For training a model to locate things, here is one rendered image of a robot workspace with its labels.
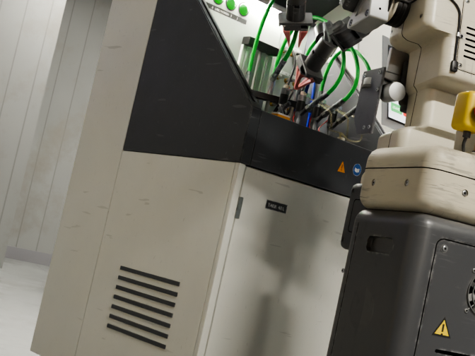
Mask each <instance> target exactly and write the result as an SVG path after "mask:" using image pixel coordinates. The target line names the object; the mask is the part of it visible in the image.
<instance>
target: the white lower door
mask: <svg viewBox="0 0 475 356"><path fill-rule="evenodd" d="M349 200H350V198H347V197H345V196H340V195H338V194H333V193H331V192H328V191H324V190H321V189H318V188H315V187H312V186H308V185H306V184H301V183H299V182H294V181H292V180H289V179H285V178H283V177H279V176H276V175H273V174H269V173H267V172H263V171H260V170H256V169H253V168H251V167H245V172H244V175H243V179H242V185H241V188H240V195H239V198H238V202H237V208H236V211H235V217H234V221H233V226H232V230H231V233H230V239H229V243H228V249H227V252H226V256H225V262H224V266H223V272H222V275H221V281H220V285H219V288H218V294H217V298H216V303H215V307H214V311H213V316H212V320H211V326H210V330H209V336H208V339H207V343H206V349H205V352H204V356H327V351H328V347H329V340H330V337H331V333H332V326H333V323H334V317H335V313H336V306H337V303H338V299H339V293H340V289H341V283H342V279H343V275H344V273H342V272H341V269H342V268H344V269H345V265H346V259H347V256H348V250H347V249H344V248H343V247H342V246H341V237H342V233H343V230H344V223H345V219H346V214H347V210H348V203H349Z"/></svg>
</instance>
